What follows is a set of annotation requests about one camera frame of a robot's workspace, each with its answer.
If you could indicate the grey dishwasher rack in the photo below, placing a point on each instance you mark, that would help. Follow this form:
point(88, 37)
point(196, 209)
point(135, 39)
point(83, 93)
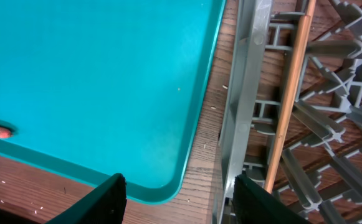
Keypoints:
point(325, 127)

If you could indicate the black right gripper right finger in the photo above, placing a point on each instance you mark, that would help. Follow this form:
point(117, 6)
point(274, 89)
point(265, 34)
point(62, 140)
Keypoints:
point(254, 205)

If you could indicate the teal serving tray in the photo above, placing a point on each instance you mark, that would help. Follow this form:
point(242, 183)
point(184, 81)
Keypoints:
point(95, 88)

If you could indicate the wooden chopstick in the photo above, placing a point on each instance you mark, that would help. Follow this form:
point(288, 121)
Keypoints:
point(290, 91)

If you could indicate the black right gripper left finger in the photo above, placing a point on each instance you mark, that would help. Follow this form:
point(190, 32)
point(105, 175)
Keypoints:
point(105, 204)

